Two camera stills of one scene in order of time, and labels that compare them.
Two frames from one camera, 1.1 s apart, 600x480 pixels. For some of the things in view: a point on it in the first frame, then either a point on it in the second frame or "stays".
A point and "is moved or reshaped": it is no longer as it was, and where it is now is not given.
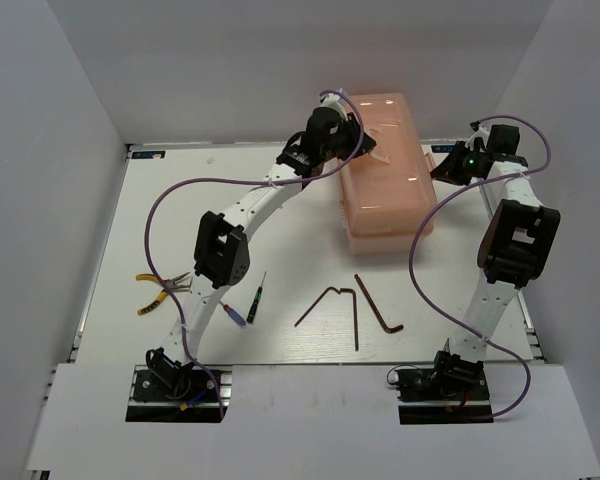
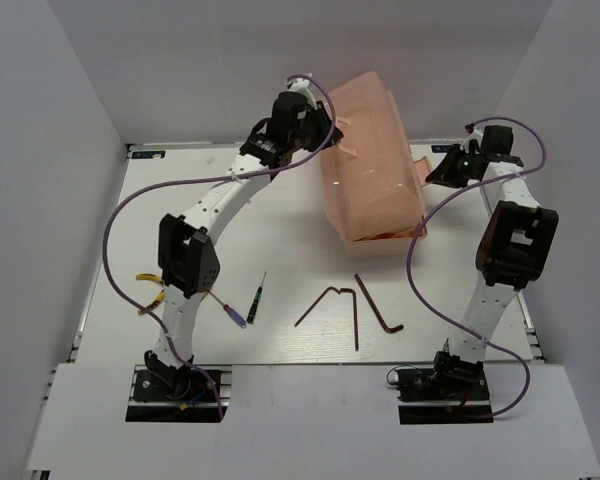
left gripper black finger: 368,143 → 326,128
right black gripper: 449,169 stays
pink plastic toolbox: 383,203 is moved or reshaped
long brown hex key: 355,316 stays
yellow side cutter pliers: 170,284 stays
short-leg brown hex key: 374,308 stays
